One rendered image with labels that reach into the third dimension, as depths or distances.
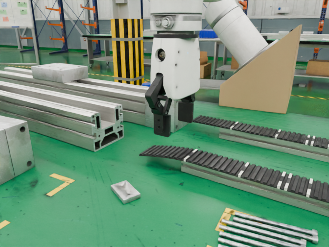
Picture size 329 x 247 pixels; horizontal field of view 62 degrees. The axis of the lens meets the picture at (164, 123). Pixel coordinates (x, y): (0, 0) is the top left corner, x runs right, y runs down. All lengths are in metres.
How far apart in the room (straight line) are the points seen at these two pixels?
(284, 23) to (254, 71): 7.23
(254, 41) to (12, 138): 0.80
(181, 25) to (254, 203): 0.30
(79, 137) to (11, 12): 5.76
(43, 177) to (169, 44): 0.33
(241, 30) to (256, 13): 7.21
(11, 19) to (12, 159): 5.84
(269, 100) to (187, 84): 0.49
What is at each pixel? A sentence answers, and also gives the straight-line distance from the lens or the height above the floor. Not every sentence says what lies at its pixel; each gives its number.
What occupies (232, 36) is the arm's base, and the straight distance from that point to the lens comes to 1.04.
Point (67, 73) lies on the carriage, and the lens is 0.95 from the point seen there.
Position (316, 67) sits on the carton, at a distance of 5.39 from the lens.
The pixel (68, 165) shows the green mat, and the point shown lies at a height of 0.78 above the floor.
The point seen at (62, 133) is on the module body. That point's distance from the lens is 0.68.
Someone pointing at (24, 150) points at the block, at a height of 0.82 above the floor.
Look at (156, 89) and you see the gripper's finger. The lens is 0.43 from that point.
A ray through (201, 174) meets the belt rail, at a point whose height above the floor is 0.79.
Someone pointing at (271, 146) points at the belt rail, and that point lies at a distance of 0.65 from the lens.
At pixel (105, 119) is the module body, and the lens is 0.67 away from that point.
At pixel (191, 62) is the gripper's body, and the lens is 0.47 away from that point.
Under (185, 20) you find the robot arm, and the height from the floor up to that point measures 1.05.
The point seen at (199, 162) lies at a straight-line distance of 0.49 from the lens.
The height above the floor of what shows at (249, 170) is 0.81.
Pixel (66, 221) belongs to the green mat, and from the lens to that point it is 0.44.
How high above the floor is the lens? 1.04
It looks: 20 degrees down
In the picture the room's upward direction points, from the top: straight up
